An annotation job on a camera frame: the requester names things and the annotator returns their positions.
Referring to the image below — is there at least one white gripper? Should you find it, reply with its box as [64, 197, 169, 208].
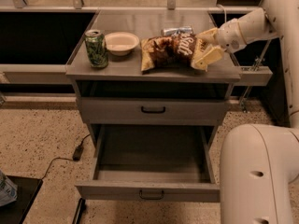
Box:
[191, 19, 247, 71]

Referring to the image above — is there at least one brown chip bag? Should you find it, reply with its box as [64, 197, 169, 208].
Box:
[141, 33, 207, 72]

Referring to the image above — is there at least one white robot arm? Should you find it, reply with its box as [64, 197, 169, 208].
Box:
[199, 0, 299, 224]

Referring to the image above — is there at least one grey drawer cabinet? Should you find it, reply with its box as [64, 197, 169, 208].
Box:
[66, 8, 241, 146]

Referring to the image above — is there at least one closed upper drawer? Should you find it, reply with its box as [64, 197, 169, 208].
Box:
[77, 97, 228, 126]

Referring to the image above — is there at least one open middle drawer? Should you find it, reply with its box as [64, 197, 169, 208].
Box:
[76, 125, 220, 203]

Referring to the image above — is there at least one crumpled plastic bag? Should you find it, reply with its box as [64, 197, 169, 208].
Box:
[0, 170, 18, 206]

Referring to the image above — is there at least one crushed silver can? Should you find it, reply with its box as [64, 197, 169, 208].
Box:
[161, 26, 193, 36]

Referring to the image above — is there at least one white bowl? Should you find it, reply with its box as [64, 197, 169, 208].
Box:
[105, 32, 139, 56]

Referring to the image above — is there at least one green soda can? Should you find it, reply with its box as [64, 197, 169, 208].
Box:
[84, 29, 108, 68]

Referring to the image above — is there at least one black flat object on floor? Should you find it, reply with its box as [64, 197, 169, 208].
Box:
[72, 198, 86, 224]

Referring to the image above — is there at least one black tray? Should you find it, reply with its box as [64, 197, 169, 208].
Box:
[0, 175, 43, 224]

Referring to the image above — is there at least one white cable behind cabinet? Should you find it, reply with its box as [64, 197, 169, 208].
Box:
[216, 3, 228, 30]

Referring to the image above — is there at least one black power adapter with cable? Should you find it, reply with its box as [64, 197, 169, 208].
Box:
[41, 134, 90, 180]

